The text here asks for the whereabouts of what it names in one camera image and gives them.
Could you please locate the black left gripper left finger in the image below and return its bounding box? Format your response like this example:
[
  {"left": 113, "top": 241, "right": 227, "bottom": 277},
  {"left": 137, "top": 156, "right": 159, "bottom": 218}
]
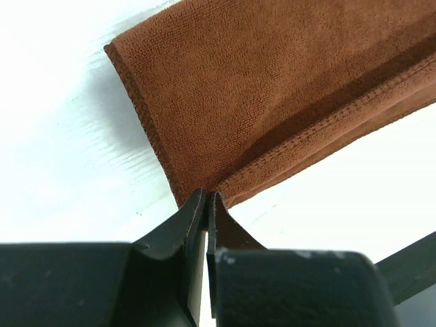
[{"left": 119, "top": 189, "right": 207, "bottom": 326}]

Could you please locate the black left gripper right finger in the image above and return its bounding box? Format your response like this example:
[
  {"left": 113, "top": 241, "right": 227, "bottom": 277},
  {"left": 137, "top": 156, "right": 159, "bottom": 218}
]
[{"left": 206, "top": 192, "right": 269, "bottom": 320}]

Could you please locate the brown towel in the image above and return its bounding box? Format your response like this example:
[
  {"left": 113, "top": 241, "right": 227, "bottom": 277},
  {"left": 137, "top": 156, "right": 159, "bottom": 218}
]
[{"left": 104, "top": 1, "right": 435, "bottom": 206}]

